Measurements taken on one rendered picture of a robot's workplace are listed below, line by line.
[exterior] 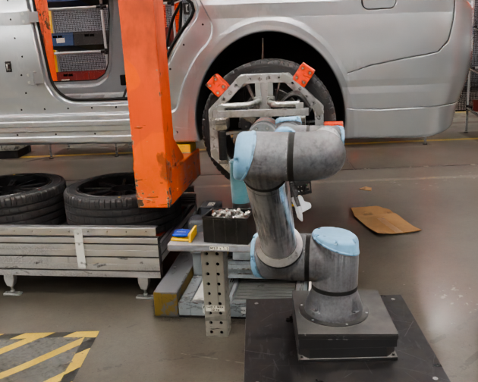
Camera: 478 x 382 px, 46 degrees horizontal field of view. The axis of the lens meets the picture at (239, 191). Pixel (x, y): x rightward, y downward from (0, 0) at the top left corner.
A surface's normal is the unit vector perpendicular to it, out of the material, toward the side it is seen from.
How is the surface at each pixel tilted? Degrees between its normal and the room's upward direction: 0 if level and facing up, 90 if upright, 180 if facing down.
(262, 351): 0
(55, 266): 90
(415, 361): 0
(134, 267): 90
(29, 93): 91
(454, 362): 0
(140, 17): 90
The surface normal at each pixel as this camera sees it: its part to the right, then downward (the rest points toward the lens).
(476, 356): -0.04, -0.96
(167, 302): -0.15, 0.26
